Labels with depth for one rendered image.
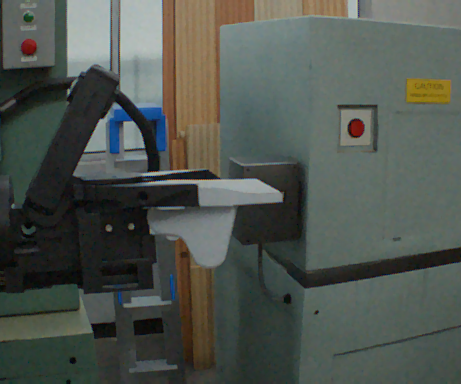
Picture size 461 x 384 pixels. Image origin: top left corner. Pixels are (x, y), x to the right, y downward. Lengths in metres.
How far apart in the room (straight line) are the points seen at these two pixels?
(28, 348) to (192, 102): 1.57
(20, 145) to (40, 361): 0.44
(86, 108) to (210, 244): 0.13
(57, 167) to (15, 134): 0.78
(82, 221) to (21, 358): 0.83
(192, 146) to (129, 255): 2.00
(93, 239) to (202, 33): 2.17
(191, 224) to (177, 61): 2.14
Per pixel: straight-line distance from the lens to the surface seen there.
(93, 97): 0.44
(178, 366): 2.18
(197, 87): 2.55
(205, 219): 0.41
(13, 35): 1.14
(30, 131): 1.21
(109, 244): 0.44
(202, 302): 2.53
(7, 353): 1.24
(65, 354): 1.24
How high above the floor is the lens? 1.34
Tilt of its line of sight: 13 degrees down
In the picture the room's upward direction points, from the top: straight up
